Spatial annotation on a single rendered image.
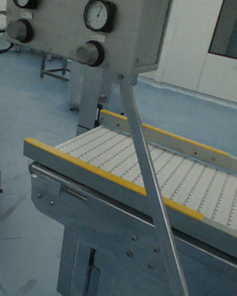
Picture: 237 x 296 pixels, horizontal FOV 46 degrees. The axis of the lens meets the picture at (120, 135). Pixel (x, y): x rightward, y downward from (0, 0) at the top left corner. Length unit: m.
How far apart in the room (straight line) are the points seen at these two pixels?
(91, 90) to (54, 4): 0.39
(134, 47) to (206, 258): 0.31
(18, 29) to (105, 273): 0.50
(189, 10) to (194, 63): 0.96
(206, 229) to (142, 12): 0.30
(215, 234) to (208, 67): 5.36
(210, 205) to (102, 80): 0.42
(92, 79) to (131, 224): 0.43
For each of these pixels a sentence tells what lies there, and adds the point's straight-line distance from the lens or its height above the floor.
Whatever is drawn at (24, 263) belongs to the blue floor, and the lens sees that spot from 1.63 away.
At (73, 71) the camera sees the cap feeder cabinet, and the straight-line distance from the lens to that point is 3.49.
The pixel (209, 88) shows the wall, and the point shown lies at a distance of 5.76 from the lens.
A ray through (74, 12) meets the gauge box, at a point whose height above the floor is 1.22.
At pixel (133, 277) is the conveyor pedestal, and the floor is 0.75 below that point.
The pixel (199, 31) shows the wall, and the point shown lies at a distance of 5.76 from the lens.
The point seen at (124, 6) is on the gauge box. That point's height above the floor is 1.23.
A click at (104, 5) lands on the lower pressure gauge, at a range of 0.36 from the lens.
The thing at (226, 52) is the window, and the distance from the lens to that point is 5.67.
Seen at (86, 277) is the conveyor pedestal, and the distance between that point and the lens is 0.70.
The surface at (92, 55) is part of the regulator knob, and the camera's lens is 0.36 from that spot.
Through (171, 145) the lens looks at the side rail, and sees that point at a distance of 0.69.
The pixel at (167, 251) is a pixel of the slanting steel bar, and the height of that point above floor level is 0.98.
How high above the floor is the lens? 1.22
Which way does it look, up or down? 23 degrees down
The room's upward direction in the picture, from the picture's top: 11 degrees clockwise
